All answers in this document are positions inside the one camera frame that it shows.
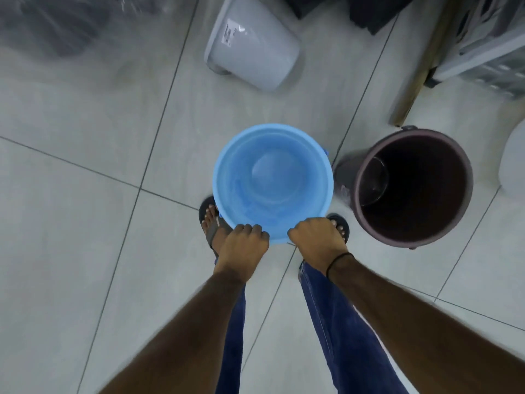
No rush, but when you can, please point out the person's left hand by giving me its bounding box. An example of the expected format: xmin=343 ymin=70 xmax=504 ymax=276
xmin=214 ymin=224 xmax=270 ymax=284

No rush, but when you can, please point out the person's right hand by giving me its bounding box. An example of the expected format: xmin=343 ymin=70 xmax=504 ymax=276
xmin=287 ymin=218 xmax=349 ymax=277

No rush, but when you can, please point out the blue plastic bucket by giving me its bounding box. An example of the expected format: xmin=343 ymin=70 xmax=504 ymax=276
xmin=212 ymin=123 xmax=334 ymax=245

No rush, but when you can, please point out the person's left forearm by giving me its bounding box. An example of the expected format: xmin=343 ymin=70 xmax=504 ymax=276
xmin=98 ymin=270 xmax=247 ymax=394

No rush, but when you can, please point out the person's right forearm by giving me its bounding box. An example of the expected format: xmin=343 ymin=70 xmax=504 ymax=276
xmin=327 ymin=254 xmax=525 ymax=394

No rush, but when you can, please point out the person's left foot in sandal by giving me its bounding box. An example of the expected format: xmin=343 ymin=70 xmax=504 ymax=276
xmin=199 ymin=195 xmax=234 ymax=259

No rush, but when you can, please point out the person's foot in sandal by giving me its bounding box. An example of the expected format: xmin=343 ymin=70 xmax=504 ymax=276
xmin=199 ymin=195 xmax=234 ymax=259
xmin=326 ymin=213 xmax=350 ymax=245

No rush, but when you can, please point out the person's right foot in sandal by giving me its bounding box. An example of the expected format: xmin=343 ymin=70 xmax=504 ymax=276
xmin=326 ymin=213 xmax=350 ymax=245

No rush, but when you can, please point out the black wrist band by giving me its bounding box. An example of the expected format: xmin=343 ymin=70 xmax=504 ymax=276
xmin=326 ymin=253 xmax=355 ymax=280

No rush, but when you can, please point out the person's left leg in jeans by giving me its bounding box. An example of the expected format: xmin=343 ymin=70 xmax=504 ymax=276
xmin=215 ymin=283 xmax=247 ymax=394

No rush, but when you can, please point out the person's leg in jeans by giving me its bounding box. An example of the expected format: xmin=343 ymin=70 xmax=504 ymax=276
xmin=298 ymin=260 xmax=411 ymax=394
xmin=215 ymin=283 xmax=247 ymax=394

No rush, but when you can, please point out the dark maroon plastic bucket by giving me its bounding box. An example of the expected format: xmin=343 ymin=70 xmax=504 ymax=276
xmin=333 ymin=126 xmax=474 ymax=250

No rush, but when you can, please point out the person's right leg in jeans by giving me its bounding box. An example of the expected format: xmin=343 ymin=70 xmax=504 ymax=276
xmin=298 ymin=260 xmax=411 ymax=394

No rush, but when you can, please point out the white plastic bin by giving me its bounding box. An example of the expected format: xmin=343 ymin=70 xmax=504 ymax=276
xmin=204 ymin=0 xmax=301 ymax=93

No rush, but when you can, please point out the wooden stick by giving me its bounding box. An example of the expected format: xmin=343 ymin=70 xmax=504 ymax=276
xmin=389 ymin=0 xmax=468 ymax=128

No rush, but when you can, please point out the white plastic container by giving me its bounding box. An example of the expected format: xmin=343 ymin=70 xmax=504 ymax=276
xmin=498 ymin=119 xmax=525 ymax=197

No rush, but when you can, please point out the black object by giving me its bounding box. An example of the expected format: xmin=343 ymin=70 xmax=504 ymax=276
xmin=281 ymin=0 xmax=419 ymax=36

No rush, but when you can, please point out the grey plastic crate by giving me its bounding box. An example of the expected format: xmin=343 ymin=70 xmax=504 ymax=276
xmin=424 ymin=0 xmax=525 ymax=99

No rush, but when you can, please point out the clear plastic wrapped bundle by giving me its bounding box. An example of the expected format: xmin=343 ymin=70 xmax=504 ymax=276
xmin=0 ymin=0 xmax=173 ymax=60

